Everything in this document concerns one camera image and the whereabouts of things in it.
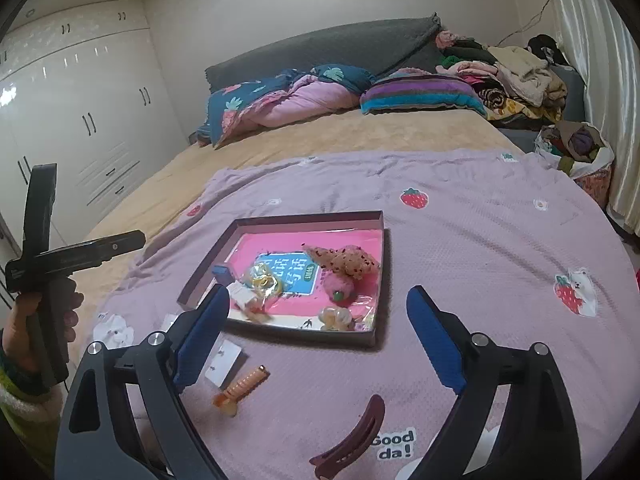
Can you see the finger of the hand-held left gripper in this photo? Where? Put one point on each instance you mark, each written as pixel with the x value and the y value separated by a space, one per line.
pixel 110 246

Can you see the person's left hand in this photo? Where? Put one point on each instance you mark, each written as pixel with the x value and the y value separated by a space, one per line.
pixel 22 317

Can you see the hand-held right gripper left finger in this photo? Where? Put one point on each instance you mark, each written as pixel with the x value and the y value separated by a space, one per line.
pixel 200 332

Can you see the dark brown shallow box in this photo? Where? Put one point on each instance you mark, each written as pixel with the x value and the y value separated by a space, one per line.
pixel 300 332

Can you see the maroon hair claw clip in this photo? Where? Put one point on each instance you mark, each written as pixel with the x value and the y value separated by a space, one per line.
pixel 350 437

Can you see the person's left forearm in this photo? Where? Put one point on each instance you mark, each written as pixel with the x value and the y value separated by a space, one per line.
pixel 20 400

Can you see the white wardrobe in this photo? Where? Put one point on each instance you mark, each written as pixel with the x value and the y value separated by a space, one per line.
pixel 75 110

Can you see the purple printed blanket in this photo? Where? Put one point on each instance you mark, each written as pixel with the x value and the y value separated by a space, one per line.
pixel 475 270

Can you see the white card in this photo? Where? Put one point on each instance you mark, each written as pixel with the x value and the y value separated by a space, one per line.
pixel 225 360

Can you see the pink pompom hair clip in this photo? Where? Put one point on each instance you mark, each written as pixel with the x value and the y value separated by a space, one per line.
pixel 340 287

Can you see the white hair claw clip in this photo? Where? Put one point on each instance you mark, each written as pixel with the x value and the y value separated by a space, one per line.
pixel 242 301

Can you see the beige polka dot bow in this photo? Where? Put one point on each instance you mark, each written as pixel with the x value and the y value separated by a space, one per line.
pixel 345 260

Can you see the beige bed sheet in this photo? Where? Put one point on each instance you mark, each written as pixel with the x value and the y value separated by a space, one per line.
pixel 320 135

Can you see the orange lobster hair clip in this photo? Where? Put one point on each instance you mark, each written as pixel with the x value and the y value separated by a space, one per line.
pixel 241 387

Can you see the translucent yellow claw clip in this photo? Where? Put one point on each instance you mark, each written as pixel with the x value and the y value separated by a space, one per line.
pixel 336 318

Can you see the pile of clothes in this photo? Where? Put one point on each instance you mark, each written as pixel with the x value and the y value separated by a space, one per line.
pixel 510 80

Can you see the blue and pink floral quilt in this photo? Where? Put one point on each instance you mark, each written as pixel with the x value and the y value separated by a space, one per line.
pixel 285 102

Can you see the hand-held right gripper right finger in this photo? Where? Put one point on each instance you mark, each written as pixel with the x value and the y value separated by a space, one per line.
pixel 435 335

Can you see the grey headboard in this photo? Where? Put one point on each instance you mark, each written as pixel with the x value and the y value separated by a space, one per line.
pixel 350 40

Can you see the bag of clothes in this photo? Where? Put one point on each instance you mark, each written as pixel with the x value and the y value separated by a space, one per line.
pixel 575 150

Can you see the cream curtain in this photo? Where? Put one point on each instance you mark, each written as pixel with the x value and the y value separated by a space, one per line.
pixel 600 85

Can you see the small blue box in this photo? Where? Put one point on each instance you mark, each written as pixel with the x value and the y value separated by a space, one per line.
pixel 222 273

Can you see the striped pillow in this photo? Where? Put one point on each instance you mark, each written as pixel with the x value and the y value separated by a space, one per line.
pixel 425 94

